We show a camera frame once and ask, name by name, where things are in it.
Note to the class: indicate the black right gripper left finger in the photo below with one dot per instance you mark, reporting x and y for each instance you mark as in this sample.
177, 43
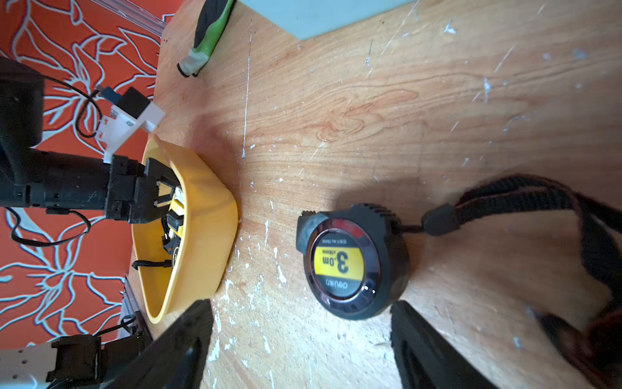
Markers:
176, 359

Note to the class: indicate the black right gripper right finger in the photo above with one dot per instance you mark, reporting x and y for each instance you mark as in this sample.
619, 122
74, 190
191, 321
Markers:
424, 358

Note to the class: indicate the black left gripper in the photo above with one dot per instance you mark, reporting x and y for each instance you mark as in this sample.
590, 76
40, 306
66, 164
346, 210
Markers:
132, 193

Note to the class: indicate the black round tape measure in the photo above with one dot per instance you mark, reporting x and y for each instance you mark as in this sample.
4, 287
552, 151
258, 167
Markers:
356, 261

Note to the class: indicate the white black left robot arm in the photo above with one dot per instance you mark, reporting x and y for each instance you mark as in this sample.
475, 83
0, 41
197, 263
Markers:
57, 182

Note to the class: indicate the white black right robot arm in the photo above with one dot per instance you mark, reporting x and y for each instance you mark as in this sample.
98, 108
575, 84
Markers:
68, 362

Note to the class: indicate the grey storage box clear lid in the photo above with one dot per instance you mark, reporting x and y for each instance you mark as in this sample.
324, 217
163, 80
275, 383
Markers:
305, 19

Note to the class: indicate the yellow plastic tray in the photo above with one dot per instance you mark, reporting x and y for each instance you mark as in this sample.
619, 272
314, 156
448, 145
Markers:
210, 228

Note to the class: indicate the black green work glove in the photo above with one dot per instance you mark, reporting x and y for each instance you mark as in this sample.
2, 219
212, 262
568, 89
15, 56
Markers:
212, 21

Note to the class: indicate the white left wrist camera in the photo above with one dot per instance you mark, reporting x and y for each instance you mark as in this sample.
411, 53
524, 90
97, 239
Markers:
131, 111

